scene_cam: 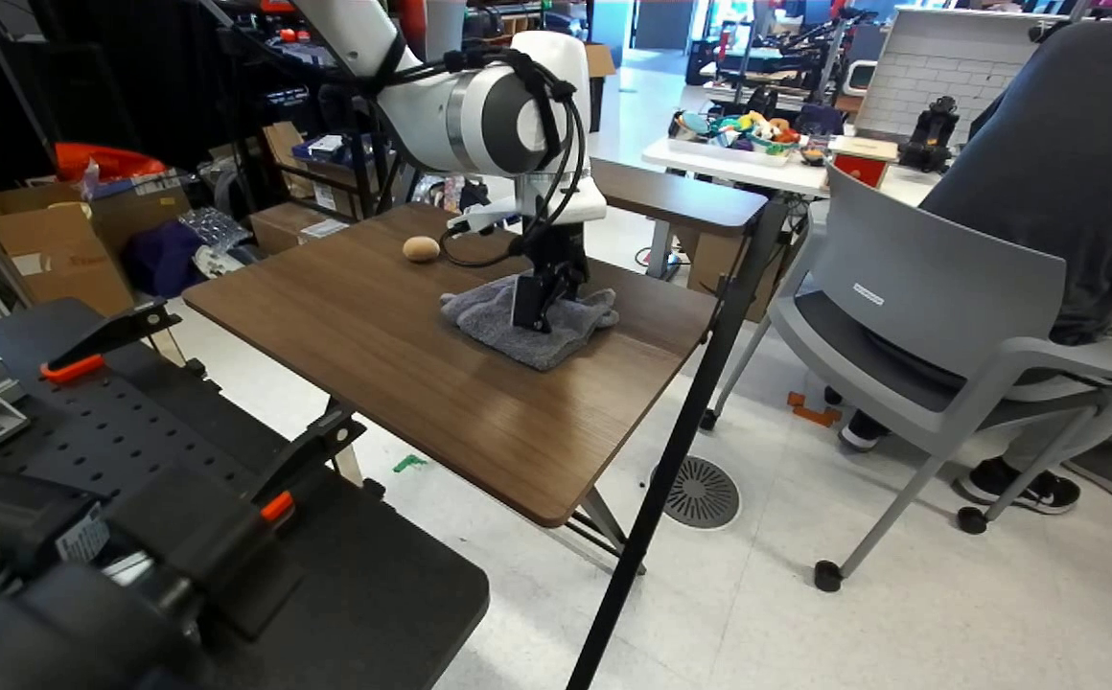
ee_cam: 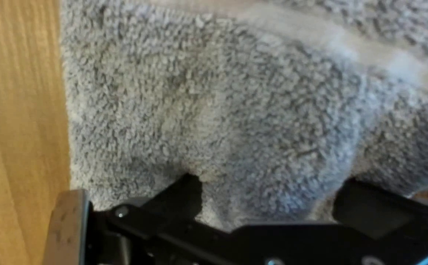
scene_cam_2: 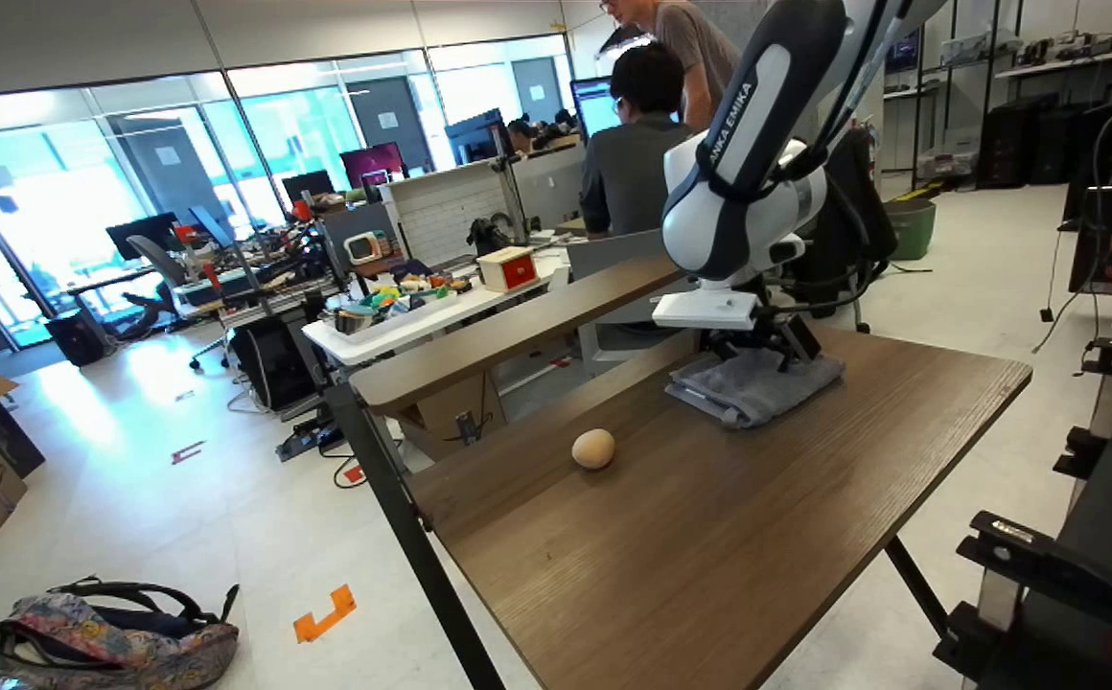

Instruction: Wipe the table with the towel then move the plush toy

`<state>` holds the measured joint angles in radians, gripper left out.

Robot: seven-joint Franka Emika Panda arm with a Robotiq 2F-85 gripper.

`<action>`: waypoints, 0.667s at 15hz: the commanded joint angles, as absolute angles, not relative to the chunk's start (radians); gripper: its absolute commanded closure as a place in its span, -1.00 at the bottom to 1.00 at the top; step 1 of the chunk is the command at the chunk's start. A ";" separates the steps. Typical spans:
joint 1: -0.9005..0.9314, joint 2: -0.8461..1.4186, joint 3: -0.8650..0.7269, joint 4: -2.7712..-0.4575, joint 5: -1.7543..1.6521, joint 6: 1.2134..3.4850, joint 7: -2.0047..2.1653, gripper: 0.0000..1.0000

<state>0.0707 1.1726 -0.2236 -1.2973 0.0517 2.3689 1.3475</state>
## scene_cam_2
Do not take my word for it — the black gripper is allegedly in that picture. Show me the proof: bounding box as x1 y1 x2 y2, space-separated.
706 294 831 375

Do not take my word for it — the grey towel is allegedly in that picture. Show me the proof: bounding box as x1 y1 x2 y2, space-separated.
661 345 847 433

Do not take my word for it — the tan round plush toy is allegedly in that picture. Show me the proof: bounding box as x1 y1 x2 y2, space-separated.
565 421 620 477

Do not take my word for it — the colourful toy pile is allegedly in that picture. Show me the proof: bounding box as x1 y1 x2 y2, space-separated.
329 265 484 338

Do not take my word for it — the black jacket on chair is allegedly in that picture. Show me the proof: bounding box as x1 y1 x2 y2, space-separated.
819 128 902 320

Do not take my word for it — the grey office chair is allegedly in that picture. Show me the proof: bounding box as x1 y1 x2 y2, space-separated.
565 226 702 361

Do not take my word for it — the green bin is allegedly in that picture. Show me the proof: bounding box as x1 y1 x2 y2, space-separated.
883 194 940 265

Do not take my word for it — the seated person grey shirt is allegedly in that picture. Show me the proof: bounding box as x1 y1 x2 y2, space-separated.
577 37 715 242

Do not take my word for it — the red box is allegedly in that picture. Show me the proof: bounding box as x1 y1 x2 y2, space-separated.
477 242 542 294

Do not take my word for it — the blue screen monitor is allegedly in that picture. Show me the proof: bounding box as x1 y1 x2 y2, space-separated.
571 73 624 141

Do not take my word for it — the standing person beige shirt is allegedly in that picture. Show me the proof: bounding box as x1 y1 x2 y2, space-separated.
598 0 748 128

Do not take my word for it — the distant seated person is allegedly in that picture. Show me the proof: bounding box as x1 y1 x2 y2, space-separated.
513 113 555 159

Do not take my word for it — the cardboard box with logo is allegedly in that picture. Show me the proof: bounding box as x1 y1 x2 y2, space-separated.
395 364 510 461

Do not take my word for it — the grey cubicle partition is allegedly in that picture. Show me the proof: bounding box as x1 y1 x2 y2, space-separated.
380 159 523 271

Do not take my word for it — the dark computer monitor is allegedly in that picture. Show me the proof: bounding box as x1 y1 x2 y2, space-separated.
442 106 519 170
280 170 343 206
109 212 184 265

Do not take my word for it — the metal shelving unit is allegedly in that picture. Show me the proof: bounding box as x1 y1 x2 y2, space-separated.
895 0 1112 194

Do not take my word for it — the white table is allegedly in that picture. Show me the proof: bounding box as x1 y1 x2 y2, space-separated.
304 267 555 375

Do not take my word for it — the purple screen monitor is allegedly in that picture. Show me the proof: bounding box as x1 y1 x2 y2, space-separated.
336 141 413 194

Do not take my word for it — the colourful patterned backpack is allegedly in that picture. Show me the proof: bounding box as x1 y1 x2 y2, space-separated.
0 576 245 690

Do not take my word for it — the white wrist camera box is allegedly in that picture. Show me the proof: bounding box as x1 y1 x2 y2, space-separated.
649 283 766 338

